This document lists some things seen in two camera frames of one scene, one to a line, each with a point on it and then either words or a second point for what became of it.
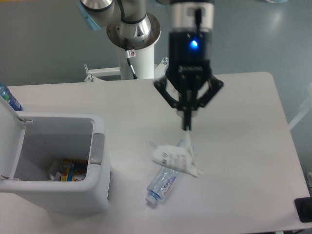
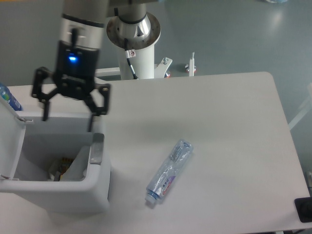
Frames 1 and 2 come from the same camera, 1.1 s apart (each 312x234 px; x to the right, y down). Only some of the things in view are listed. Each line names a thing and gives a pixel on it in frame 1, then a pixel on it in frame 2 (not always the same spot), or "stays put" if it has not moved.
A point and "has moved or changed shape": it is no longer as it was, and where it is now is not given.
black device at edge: [303, 207] stays put
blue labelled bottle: [9, 98] stays put
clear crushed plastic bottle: [161, 184] has moved or changed shape
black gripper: [188, 70] to [76, 69]
